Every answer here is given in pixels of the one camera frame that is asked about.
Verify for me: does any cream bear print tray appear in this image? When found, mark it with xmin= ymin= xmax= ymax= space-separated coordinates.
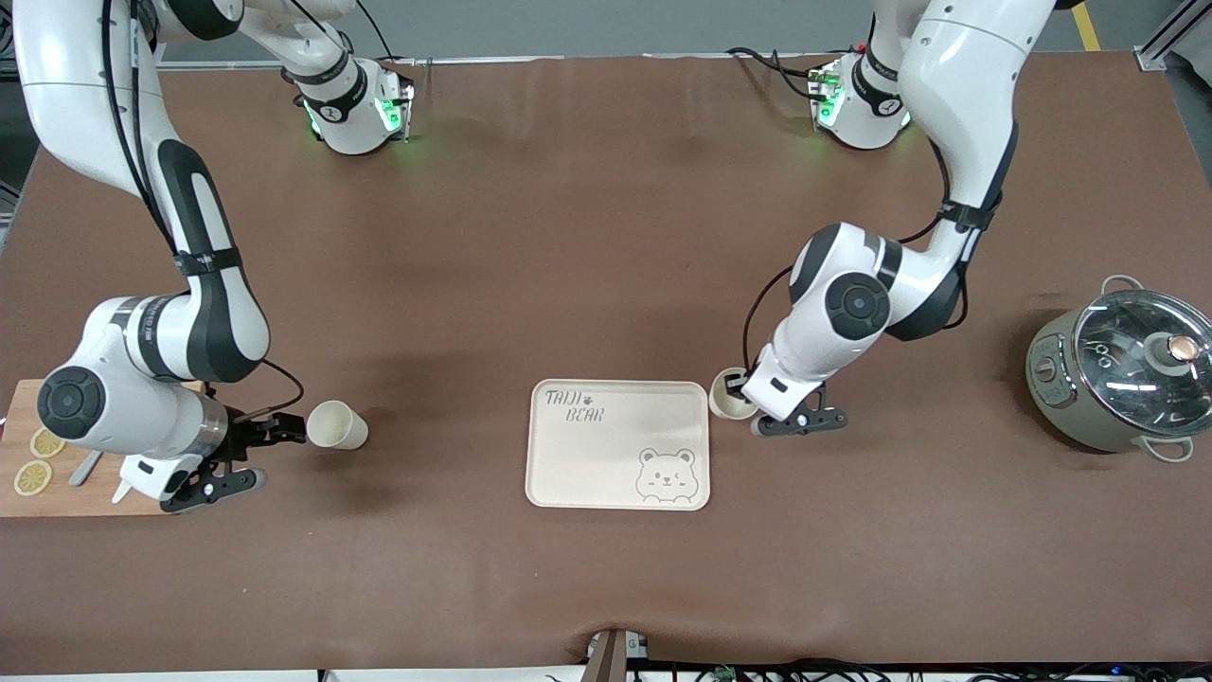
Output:
xmin=525 ymin=379 xmax=711 ymax=512

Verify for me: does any brown table mat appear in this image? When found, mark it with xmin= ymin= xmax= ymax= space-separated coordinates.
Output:
xmin=0 ymin=52 xmax=1212 ymax=675

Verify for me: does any white IKEA cup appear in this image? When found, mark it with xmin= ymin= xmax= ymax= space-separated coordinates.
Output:
xmin=306 ymin=400 xmax=369 ymax=451
xmin=708 ymin=367 xmax=763 ymax=421

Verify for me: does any metal table edge clamp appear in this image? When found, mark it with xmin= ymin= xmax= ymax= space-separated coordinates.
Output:
xmin=585 ymin=627 xmax=651 ymax=682

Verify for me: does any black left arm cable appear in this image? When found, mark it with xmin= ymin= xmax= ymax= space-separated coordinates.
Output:
xmin=741 ymin=142 xmax=976 ymax=375

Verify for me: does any black right base cable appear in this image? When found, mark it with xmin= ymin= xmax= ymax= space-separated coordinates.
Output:
xmin=355 ymin=0 xmax=399 ymax=63

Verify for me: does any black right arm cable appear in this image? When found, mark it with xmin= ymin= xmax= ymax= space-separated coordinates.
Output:
xmin=99 ymin=0 xmax=306 ymax=422

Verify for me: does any glass pot lid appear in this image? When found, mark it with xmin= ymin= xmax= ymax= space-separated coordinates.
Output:
xmin=1073 ymin=290 xmax=1212 ymax=439

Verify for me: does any wooden cutting board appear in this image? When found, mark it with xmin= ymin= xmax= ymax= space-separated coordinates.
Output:
xmin=0 ymin=377 xmax=209 ymax=518

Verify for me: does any black left base cable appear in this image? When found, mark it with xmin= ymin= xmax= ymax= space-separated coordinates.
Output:
xmin=726 ymin=45 xmax=834 ymax=100

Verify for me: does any aluminium frame profile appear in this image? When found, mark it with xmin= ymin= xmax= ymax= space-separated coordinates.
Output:
xmin=1136 ymin=0 xmax=1212 ymax=72

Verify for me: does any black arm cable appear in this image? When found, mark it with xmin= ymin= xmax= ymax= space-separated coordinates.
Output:
xmin=741 ymin=142 xmax=976 ymax=375
xmin=99 ymin=0 xmax=306 ymax=422

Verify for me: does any black base cable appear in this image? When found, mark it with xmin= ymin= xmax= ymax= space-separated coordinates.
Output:
xmin=726 ymin=45 xmax=834 ymax=100
xmin=355 ymin=0 xmax=399 ymax=63

